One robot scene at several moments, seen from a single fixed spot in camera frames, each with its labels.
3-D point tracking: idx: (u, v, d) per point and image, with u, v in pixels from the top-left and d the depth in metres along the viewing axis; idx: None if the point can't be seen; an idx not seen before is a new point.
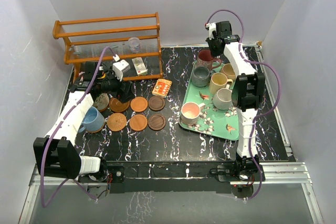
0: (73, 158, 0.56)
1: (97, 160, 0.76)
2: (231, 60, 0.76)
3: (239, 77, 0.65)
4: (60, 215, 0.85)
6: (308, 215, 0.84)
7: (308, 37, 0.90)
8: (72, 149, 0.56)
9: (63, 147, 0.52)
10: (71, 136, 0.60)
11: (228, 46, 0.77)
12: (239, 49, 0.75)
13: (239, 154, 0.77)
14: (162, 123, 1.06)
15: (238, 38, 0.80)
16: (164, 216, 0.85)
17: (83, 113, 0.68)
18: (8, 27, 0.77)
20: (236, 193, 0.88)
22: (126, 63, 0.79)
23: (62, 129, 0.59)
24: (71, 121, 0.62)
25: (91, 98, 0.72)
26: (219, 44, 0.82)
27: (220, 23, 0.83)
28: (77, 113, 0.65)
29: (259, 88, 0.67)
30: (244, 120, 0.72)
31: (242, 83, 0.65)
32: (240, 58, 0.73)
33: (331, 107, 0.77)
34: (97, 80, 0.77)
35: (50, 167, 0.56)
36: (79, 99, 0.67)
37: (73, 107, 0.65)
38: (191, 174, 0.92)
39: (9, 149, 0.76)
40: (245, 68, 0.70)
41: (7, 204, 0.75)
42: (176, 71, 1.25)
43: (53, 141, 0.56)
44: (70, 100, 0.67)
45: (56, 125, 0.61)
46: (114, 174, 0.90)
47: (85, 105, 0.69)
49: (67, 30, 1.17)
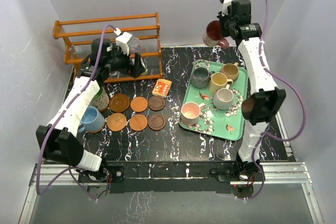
0: (74, 150, 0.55)
1: (98, 159, 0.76)
2: (248, 64, 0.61)
3: (255, 94, 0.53)
4: (60, 215, 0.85)
6: (308, 215, 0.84)
7: (309, 37, 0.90)
8: (73, 139, 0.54)
9: (63, 138, 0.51)
10: (72, 128, 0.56)
11: (246, 44, 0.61)
12: (259, 52, 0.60)
13: (241, 158, 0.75)
14: (162, 123, 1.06)
15: (258, 29, 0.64)
16: (164, 216, 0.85)
17: (88, 101, 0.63)
18: (8, 27, 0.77)
20: (236, 194, 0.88)
22: (129, 35, 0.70)
23: (63, 119, 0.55)
24: (74, 112, 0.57)
25: (97, 86, 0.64)
26: (233, 33, 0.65)
27: (239, 3, 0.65)
28: (81, 101, 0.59)
29: (276, 105, 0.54)
30: (252, 132, 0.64)
31: (256, 102, 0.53)
32: (259, 65, 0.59)
33: (331, 107, 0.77)
34: (106, 60, 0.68)
35: (51, 154, 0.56)
36: (83, 87, 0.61)
37: (76, 96, 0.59)
38: (191, 174, 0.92)
39: (9, 149, 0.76)
40: (264, 82, 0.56)
41: (6, 204, 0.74)
42: (176, 71, 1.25)
43: (55, 130, 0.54)
44: (75, 87, 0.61)
45: (59, 113, 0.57)
46: (114, 174, 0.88)
47: (90, 93, 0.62)
49: (67, 30, 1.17)
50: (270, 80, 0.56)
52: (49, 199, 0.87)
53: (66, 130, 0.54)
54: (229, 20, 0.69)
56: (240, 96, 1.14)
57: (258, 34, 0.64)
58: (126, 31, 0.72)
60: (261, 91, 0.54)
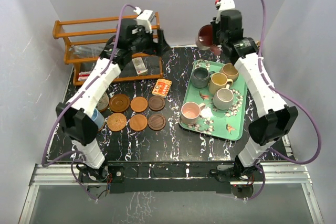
0: (88, 131, 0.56)
1: (102, 156, 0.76)
2: (250, 83, 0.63)
3: (266, 117, 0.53)
4: (60, 215, 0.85)
6: (308, 215, 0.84)
7: (308, 36, 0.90)
8: (88, 121, 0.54)
9: (78, 118, 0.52)
10: (89, 109, 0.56)
11: (245, 64, 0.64)
12: (260, 70, 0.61)
13: (242, 162, 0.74)
14: (162, 123, 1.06)
15: (253, 45, 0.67)
16: (164, 216, 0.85)
17: (107, 84, 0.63)
18: (8, 27, 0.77)
20: (236, 194, 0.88)
22: (150, 11, 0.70)
23: (81, 100, 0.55)
24: (92, 93, 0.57)
25: (118, 70, 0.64)
26: (228, 52, 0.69)
27: (230, 20, 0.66)
28: (101, 84, 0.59)
29: (289, 124, 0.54)
30: (259, 149, 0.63)
31: (269, 125, 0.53)
32: (263, 83, 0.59)
33: (331, 107, 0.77)
34: (131, 42, 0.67)
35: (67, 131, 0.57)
36: (104, 69, 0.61)
37: (96, 77, 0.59)
38: (191, 174, 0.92)
39: (10, 150, 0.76)
40: (272, 100, 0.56)
41: (6, 204, 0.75)
42: (176, 71, 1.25)
43: (72, 109, 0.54)
44: (96, 69, 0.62)
45: (77, 93, 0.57)
46: (114, 173, 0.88)
47: (109, 76, 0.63)
49: (67, 30, 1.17)
50: (277, 98, 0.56)
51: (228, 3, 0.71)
52: (49, 199, 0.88)
53: (82, 110, 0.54)
54: (221, 33, 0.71)
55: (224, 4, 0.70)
56: (240, 96, 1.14)
57: (253, 48, 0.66)
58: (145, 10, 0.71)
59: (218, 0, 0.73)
60: (272, 112, 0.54)
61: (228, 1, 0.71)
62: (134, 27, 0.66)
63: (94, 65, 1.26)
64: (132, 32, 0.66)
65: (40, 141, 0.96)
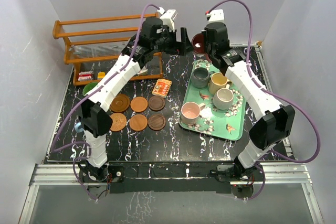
0: (103, 124, 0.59)
1: (104, 157, 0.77)
2: (242, 88, 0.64)
3: (264, 119, 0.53)
4: (60, 215, 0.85)
6: (308, 215, 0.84)
7: (308, 37, 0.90)
8: (103, 115, 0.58)
9: (94, 111, 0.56)
10: (105, 103, 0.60)
11: (235, 71, 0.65)
12: (250, 75, 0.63)
13: (242, 164, 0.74)
14: (162, 123, 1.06)
15: (239, 54, 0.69)
16: (164, 216, 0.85)
17: (125, 81, 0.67)
18: (8, 27, 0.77)
20: (236, 194, 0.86)
22: (172, 11, 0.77)
23: (99, 94, 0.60)
24: (109, 88, 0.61)
25: (137, 67, 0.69)
26: (217, 63, 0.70)
27: (218, 32, 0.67)
28: (118, 80, 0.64)
29: (289, 123, 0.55)
30: (259, 152, 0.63)
31: (268, 126, 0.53)
32: (255, 86, 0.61)
33: (331, 107, 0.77)
34: (154, 41, 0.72)
35: (82, 121, 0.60)
36: (124, 66, 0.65)
37: (115, 74, 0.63)
38: (191, 174, 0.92)
39: (9, 150, 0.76)
40: (267, 103, 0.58)
41: (7, 204, 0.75)
42: (176, 71, 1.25)
43: (90, 101, 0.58)
44: (116, 65, 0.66)
45: (97, 87, 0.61)
46: (114, 173, 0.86)
47: (128, 73, 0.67)
49: (67, 30, 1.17)
50: (272, 100, 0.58)
51: (217, 16, 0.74)
52: (49, 199, 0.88)
53: (98, 104, 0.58)
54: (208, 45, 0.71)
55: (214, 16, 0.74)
56: (240, 96, 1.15)
57: (241, 57, 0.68)
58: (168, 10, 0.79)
59: (208, 12, 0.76)
60: (269, 113, 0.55)
61: (216, 12, 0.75)
62: (159, 27, 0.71)
63: (94, 65, 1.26)
64: (156, 32, 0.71)
65: (40, 141, 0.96)
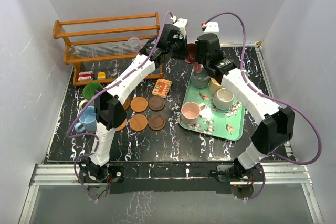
0: (117, 118, 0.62)
1: (106, 157, 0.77)
2: (240, 95, 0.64)
3: (264, 121, 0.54)
4: (60, 215, 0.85)
6: (308, 215, 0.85)
7: (308, 36, 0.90)
8: (119, 109, 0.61)
9: (113, 104, 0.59)
10: (122, 96, 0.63)
11: (230, 78, 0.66)
12: (245, 81, 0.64)
13: (243, 167, 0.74)
14: (162, 123, 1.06)
15: (233, 63, 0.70)
16: (164, 215, 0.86)
17: (141, 78, 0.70)
18: (8, 27, 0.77)
20: (236, 194, 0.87)
22: (186, 19, 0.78)
23: (117, 88, 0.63)
24: (127, 83, 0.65)
25: (153, 67, 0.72)
26: (212, 74, 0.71)
27: (209, 43, 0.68)
28: (136, 76, 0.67)
29: (289, 126, 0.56)
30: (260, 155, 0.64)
31: (270, 129, 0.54)
32: (252, 92, 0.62)
33: (331, 107, 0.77)
34: (169, 45, 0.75)
35: (98, 113, 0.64)
36: (141, 64, 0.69)
37: (133, 70, 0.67)
38: (191, 174, 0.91)
39: (9, 150, 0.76)
40: (265, 107, 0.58)
41: (7, 204, 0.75)
42: (175, 71, 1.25)
43: (107, 94, 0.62)
44: (134, 63, 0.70)
45: (115, 81, 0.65)
46: (114, 174, 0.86)
47: (144, 72, 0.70)
49: (67, 30, 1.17)
50: (269, 104, 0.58)
51: (212, 27, 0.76)
52: (49, 199, 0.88)
53: (116, 97, 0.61)
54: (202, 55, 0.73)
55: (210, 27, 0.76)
56: None
57: (235, 65, 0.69)
58: (181, 19, 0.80)
59: (204, 23, 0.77)
60: (269, 116, 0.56)
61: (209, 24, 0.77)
62: (176, 32, 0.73)
63: (94, 65, 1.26)
64: (172, 36, 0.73)
65: (40, 141, 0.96)
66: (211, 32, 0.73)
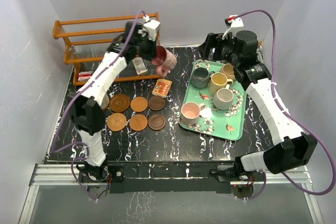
0: (97, 119, 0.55)
1: (102, 153, 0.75)
2: (263, 108, 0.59)
3: (281, 144, 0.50)
4: (60, 215, 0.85)
6: (308, 215, 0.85)
7: (308, 36, 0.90)
8: (98, 110, 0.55)
9: (90, 106, 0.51)
10: (98, 98, 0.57)
11: (257, 89, 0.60)
12: (273, 95, 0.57)
13: (243, 167, 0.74)
14: (162, 123, 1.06)
15: (264, 70, 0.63)
16: (164, 215, 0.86)
17: (114, 76, 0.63)
18: (8, 27, 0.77)
20: (236, 193, 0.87)
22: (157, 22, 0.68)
23: (91, 89, 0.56)
24: (101, 83, 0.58)
25: (123, 64, 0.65)
26: (240, 78, 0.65)
27: (247, 44, 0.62)
28: (108, 74, 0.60)
29: (307, 154, 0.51)
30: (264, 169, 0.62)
31: (285, 154, 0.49)
32: (277, 108, 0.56)
33: (331, 107, 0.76)
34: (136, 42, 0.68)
35: (75, 122, 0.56)
36: (112, 62, 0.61)
37: (105, 68, 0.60)
38: (191, 174, 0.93)
39: (9, 150, 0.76)
40: (287, 128, 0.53)
41: (7, 204, 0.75)
42: (176, 71, 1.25)
43: (82, 97, 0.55)
44: (104, 62, 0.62)
45: (87, 83, 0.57)
46: (114, 174, 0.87)
47: (117, 69, 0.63)
49: (67, 30, 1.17)
50: (293, 126, 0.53)
51: (238, 22, 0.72)
52: (49, 199, 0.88)
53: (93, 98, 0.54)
54: (235, 54, 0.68)
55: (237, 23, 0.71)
56: (240, 96, 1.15)
57: (266, 74, 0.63)
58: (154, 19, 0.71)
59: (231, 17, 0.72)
60: (288, 139, 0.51)
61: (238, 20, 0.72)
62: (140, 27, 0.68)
63: (94, 65, 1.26)
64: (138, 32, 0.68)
65: (40, 141, 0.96)
66: (250, 32, 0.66)
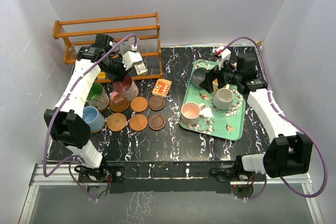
0: (82, 130, 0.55)
1: (100, 156, 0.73)
2: (261, 112, 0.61)
3: (275, 140, 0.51)
4: (60, 215, 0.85)
6: (308, 215, 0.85)
7: (308, 37, 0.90)
8: (81, 122, 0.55)
9: (71, 119, 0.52)
10: (78, 108, 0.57)
11: (254, 94, 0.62)
12: (270, 99, 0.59)
13: (243, 167, 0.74)
14: (162, 123, 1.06)
15: (264, 84, 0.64)
16: (164, 215, 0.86)
17: (90, 84, 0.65)
18: (8, 27, 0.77)
20: (236, 193, 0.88)
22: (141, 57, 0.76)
23: (70, 102, 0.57)
24: (78, 94, 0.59)
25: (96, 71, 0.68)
26: (241, 90, 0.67)
27: (245, 60, 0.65)
28: (84, 84, 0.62)
29: (304, 156, 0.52)
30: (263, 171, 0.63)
31: (279, 149, 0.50)
32: (273, 111, 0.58)
33: (331, 107, 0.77)
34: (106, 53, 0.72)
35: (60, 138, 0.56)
36: (84, 70, 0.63)
37: (80, 78, 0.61)
38: (191, 174, 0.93)
39: (9, 150, 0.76)
40: (283, 128, 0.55)
41: (7, 204, 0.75)
42: (176, 71, 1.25)
43: (62, 113, 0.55)
44: (76, 70, 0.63)
45: (64, 96, 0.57)
46: (114, 174, 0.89)
47: (90, 76, 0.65)
49: (67, 30, 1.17)
50: (288, 126, 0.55)
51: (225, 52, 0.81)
52: (49, 199, 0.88)
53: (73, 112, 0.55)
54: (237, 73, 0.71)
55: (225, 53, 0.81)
56: (240, 96, 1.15)
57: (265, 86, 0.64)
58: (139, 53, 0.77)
59: (219, 51, 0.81)
60: (283, 136, 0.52)
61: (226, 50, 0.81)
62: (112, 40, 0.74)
63: None
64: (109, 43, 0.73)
65: (40, 141, 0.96)
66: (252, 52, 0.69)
